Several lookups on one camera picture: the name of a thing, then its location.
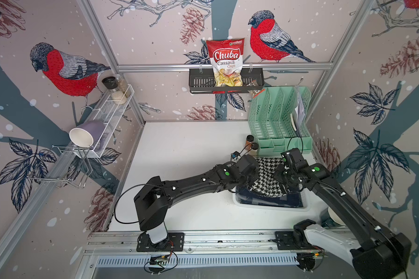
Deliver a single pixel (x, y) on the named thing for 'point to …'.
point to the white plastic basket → (244, 206)
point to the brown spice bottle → (248, 142)
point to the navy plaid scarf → (244, 195)
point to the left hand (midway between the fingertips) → (264, 173)
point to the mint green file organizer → (277, 118)
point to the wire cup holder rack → (64, 165)
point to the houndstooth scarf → (266, 184)
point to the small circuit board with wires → (162, 263)
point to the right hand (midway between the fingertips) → (274, 173)
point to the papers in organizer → (299, 113)
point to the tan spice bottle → (254, 147)
